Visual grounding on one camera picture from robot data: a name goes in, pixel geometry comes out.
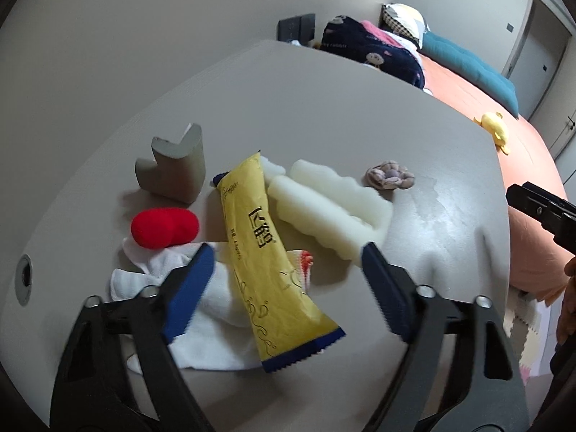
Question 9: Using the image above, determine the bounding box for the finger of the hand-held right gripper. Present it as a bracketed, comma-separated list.
[505, 181, 576, 253]

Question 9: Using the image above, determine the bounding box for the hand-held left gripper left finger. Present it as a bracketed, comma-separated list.
[49, 242, 216, 432]

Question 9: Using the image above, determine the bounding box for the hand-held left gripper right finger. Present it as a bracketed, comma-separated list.
[361, 242, 529, 432]

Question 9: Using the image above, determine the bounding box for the long yellow packet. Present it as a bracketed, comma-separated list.
[211, 152, 346, 373]

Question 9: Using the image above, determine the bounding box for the person's right forearm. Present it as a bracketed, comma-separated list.
[555, 256, 576, 347]

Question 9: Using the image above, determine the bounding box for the white sock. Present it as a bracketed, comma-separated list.
[110, 238, 316, 370]

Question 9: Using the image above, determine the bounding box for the orange bed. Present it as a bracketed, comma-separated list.
[418, 51, 570, 307]

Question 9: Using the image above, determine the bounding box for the red heart plush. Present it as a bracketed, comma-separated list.
[130, 208, 199, 249]

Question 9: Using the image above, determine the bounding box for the yellow plush toy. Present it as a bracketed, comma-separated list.
[473, 112, 513, 156]

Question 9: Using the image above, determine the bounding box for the white wavy foam piece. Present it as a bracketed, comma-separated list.
[261, 157, 392, 262]

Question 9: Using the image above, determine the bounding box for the brown hair scrunchie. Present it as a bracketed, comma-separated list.
[365, 159, 415, 190]

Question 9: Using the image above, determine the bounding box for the grey foam corner guard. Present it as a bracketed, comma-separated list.
[135, 122, 207, 203]

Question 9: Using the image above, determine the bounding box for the foam floor mat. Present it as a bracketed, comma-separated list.
[504, 294, 563, 388]

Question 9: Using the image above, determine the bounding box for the white door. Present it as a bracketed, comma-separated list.
[504, 0, 565, 120]

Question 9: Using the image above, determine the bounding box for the teal cushion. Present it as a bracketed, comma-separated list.
[420, 31, 519, 118]

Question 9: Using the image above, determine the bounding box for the navy printed blanket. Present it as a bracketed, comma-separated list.
[321, 15, 426, 90]

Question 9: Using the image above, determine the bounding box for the checkered pillow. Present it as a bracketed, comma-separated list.
[380, 4, 432, 50]

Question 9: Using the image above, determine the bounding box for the pink cloth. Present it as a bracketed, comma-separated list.
[360, 20, 406, 48]

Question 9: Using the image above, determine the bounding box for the table cable hole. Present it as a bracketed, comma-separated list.
[17, 254, 33, 307]

